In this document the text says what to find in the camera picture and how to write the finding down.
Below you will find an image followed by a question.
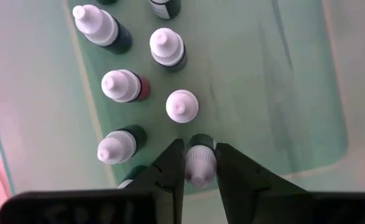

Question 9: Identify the green translucent plastic bin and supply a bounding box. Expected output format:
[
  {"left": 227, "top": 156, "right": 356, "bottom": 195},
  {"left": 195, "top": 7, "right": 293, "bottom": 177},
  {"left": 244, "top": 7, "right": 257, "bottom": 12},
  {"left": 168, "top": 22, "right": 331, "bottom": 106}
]
[{"left": 0, "top": 0, "right": 365, "bottom": 224}]

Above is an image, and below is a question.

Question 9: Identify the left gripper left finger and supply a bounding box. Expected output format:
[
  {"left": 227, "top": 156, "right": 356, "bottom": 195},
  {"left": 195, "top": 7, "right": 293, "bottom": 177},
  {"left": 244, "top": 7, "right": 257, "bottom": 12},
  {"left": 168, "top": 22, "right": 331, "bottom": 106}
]
[{"left": 124, "top": 138, "right": 185, "bottom": 224}]

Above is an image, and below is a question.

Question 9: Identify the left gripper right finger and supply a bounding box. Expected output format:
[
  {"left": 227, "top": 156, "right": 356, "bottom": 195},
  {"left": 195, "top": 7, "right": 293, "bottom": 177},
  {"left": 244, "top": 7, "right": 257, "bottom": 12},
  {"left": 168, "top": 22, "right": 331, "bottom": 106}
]
[{"left": 215, "top": 142, "right": 307, "bottom": 224}]

